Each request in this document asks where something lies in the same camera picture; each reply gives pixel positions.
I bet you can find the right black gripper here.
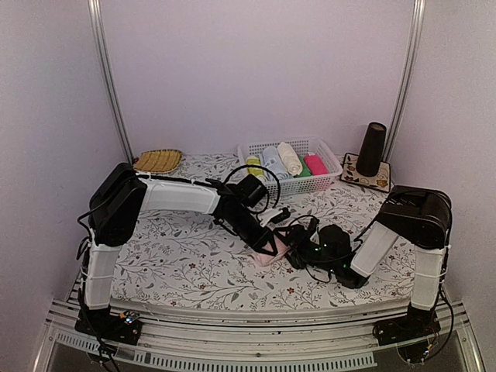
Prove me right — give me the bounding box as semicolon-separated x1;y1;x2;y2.
274;225;340;275

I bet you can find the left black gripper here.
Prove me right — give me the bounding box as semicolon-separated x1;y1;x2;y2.
226;209;278;257

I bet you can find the pink towel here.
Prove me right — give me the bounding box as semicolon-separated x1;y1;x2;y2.
252;236;291;268

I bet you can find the white plastic basket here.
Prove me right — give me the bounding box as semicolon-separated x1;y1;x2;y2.
237;136;343;196

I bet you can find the cream white towel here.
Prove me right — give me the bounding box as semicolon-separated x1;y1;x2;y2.
277;142;303;176

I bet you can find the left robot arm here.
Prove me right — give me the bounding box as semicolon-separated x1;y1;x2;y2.
77;163;284;336

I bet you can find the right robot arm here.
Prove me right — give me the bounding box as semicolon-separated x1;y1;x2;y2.
274;186;453;338

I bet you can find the green rolled towel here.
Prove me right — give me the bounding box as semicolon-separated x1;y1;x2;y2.
295;155;312;177

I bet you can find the light blue rolled towel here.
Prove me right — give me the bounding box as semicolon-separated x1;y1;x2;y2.
262;146;290;181

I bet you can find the magenta rolled towel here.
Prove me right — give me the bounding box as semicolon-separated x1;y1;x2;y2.
304;155;329;176

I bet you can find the yellow dotted rolled towel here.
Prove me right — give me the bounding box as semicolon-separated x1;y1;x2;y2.
245;155;267;183

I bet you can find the floral tablecloth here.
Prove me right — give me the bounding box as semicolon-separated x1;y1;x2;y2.
110;157;415;311

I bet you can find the floral coaster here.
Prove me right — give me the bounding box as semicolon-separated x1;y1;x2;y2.
340;153;391;193

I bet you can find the dark brown tall cup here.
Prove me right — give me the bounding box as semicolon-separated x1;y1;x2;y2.
356;122;387;177

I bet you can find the yellow woven mat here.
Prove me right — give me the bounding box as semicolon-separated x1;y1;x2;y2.
133;149;183;174

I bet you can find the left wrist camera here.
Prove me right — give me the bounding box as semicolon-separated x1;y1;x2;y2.
257;207;291;227

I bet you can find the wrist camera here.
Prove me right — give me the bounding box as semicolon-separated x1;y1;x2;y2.
308;216;319;236
257;207;291;227

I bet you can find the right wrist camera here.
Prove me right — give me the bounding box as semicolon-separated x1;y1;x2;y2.
308;216;319;236

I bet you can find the aluminium front rail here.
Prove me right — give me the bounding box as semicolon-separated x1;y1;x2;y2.
42;298;472;369

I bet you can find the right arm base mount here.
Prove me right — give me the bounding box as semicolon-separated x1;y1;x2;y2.
372;311;441;346

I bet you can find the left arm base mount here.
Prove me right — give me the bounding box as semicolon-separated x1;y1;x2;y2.
74;308;143;346

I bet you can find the right aluminium frame post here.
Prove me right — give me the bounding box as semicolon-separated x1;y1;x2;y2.
391;0;425;139

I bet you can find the aluminium frame post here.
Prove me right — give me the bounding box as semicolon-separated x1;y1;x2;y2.
88;0;134;164
391;0;425;139

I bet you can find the left aluminium frame post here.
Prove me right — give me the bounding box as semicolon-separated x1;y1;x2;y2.
88;0;134;164

